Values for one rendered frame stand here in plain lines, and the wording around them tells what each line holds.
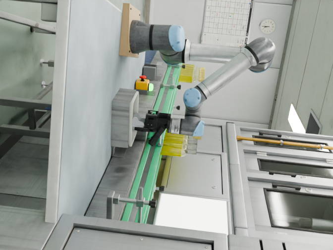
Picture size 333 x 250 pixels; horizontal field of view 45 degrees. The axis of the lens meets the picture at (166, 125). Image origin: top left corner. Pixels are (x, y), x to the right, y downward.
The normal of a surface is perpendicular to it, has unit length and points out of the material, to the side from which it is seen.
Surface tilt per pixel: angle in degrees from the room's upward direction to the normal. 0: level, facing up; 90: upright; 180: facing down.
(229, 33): 90
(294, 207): 90
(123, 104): 90
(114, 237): 90
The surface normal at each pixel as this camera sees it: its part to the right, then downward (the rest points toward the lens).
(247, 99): -0.10, 0.41
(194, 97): -0.12, -0.22
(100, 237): 0.07, -0.90
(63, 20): -0.07, 0.13
